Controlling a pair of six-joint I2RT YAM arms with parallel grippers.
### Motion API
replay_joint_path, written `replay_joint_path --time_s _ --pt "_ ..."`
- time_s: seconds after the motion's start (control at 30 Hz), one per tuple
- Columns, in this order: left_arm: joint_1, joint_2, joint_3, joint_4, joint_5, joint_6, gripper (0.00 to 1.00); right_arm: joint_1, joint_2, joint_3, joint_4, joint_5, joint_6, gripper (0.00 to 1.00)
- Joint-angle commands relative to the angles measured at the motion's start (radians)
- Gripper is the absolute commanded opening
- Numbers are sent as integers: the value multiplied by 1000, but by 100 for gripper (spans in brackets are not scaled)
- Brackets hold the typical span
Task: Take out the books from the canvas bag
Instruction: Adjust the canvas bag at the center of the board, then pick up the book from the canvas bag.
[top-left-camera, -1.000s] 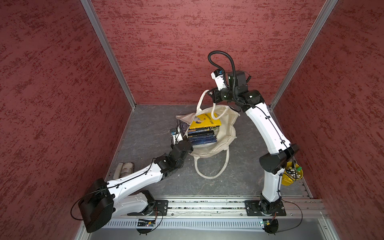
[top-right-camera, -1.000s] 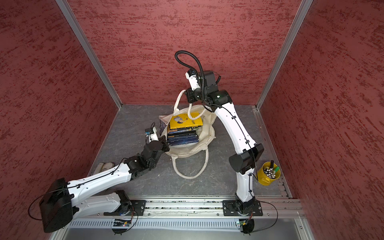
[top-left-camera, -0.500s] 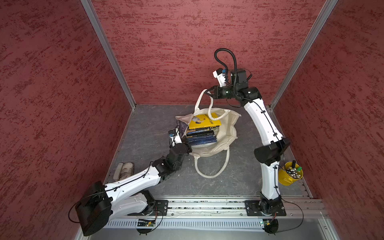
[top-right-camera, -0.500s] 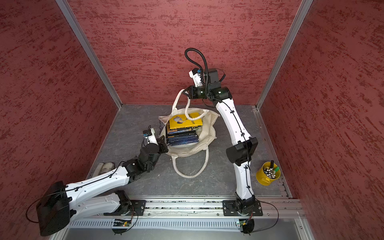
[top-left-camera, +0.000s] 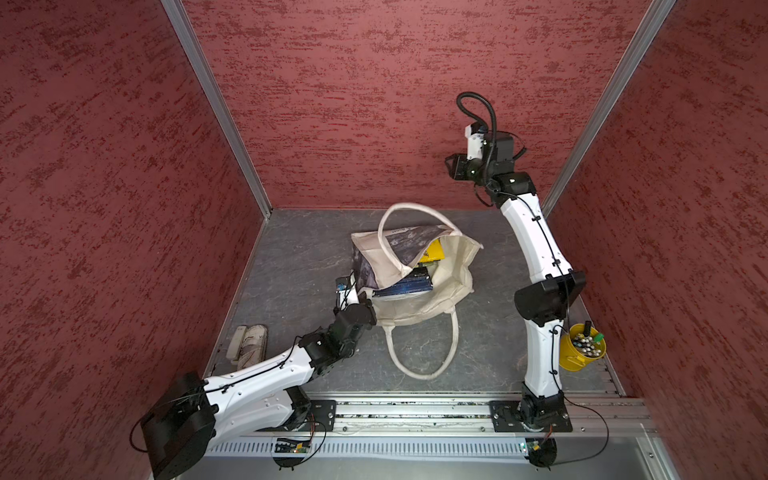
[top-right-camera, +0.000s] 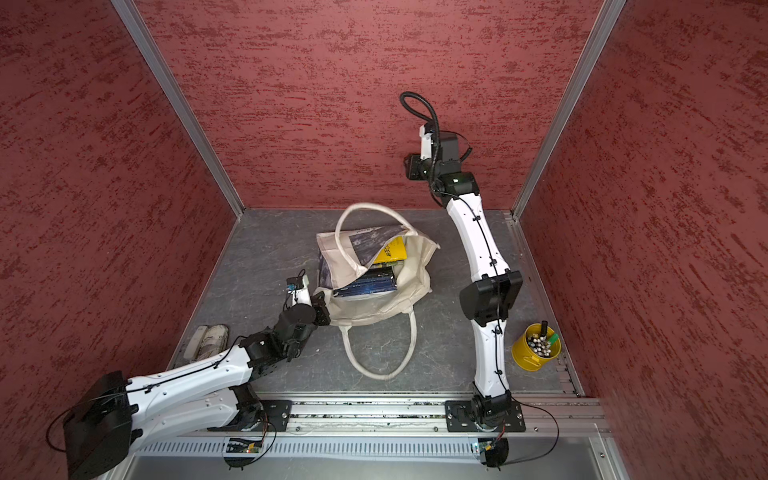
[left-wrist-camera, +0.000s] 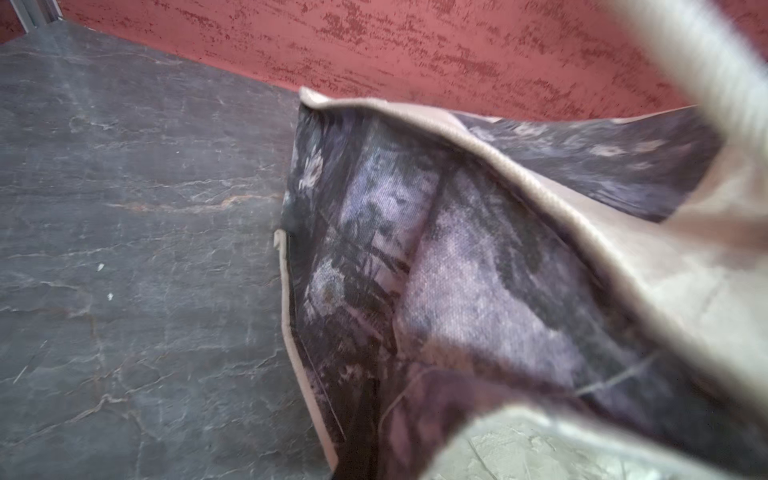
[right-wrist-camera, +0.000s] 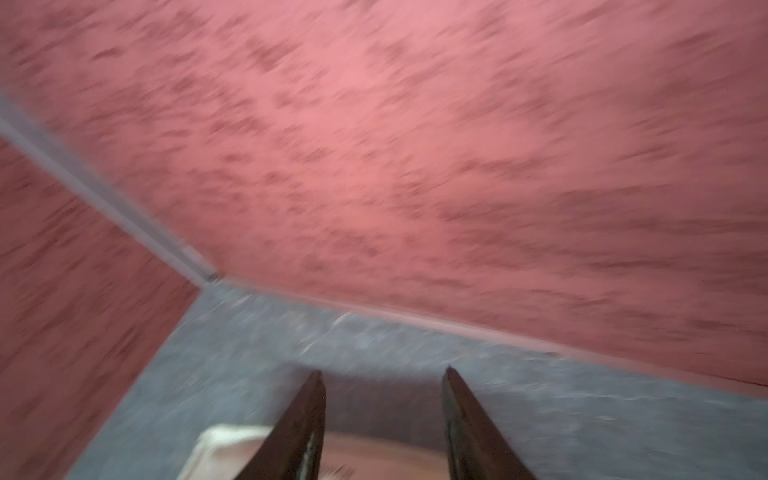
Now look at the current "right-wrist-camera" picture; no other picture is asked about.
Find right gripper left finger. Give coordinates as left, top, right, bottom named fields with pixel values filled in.
left=235, top=370, right=326, bottom=480

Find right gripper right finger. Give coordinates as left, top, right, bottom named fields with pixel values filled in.
left=441, top=367, right=536, bottom=480

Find cream canvas tote bag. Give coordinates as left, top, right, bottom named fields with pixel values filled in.
left=178, top=424, right=450, bottom=479

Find left corner aluminium post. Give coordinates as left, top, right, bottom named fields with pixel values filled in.
left=1, top=97, right=219, bottom=287

